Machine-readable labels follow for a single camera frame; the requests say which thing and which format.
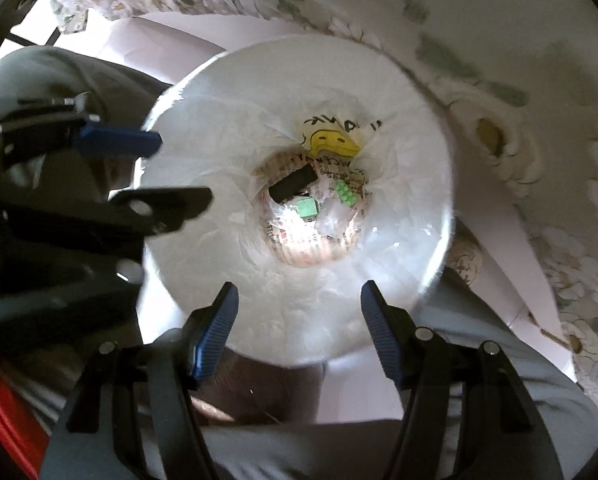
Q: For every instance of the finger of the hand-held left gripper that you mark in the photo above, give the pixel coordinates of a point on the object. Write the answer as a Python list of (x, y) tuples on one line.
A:
[(119, 141), (169, 205)]

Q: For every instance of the white printed bowl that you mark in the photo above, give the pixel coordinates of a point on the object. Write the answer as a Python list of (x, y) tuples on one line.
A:
[(229, 110)]

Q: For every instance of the green toy brick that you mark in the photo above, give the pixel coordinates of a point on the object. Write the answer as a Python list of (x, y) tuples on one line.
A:
[(346, 193)]

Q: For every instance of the clear plastic bag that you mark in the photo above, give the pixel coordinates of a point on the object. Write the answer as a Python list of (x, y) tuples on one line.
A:
[(334, 222)]

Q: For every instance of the green cube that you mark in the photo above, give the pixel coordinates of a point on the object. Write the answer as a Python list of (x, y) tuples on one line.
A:
[(308, 208)]

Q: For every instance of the floral bedspread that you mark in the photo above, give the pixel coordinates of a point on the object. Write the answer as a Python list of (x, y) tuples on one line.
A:
[(479, 10)]

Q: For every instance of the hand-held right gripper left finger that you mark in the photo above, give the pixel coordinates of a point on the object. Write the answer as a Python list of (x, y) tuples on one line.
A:
[(214, 335)]

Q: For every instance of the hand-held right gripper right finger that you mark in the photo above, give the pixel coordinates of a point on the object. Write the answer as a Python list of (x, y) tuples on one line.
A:
[(384, 335)]

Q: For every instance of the black cylinder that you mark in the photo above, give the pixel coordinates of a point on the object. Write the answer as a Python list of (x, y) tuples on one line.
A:
[(294, 185)]

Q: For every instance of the grey pants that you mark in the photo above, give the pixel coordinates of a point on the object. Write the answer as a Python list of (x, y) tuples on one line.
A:
[(504, 385)]

